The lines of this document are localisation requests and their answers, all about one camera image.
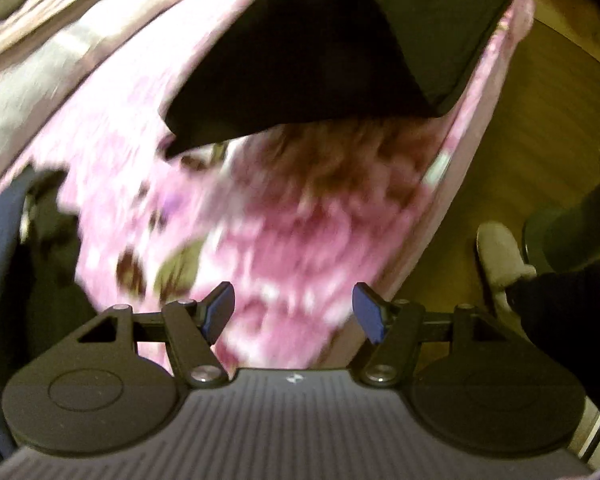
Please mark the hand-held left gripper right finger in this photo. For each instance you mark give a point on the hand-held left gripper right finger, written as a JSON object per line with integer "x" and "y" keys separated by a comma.
{"x": 367, "y": 312}

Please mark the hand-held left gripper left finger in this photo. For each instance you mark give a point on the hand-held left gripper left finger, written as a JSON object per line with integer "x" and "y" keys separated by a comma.
{"x": 219, "y": 310}

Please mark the black garment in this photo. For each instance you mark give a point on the black garment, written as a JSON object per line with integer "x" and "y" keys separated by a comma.
{"x": 305, "y": 60}

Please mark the pink floral bedsheet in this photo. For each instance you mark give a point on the pink floral bedsheet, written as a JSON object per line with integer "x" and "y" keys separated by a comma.
{"x": 305, "y": 240}

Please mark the person's cream slipper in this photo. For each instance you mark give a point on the person's cream slipper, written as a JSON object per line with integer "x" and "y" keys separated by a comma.
{"x": 502, "y": 255}

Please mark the navy garment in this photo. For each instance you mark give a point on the navy garment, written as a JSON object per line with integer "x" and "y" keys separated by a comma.
{"x": 25, "y": 270}

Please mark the person's black clothing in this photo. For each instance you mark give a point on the person's black clothing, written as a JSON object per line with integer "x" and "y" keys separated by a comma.
{"x": 575, "y": 330}

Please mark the person's leg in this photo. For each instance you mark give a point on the person's leg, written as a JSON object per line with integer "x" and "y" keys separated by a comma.
{"x": 575, "y": 230}

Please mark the cream and grey blanket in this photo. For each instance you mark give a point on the cream and grey blanket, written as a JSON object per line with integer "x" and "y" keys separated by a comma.
{"x": 40, "y": 80}

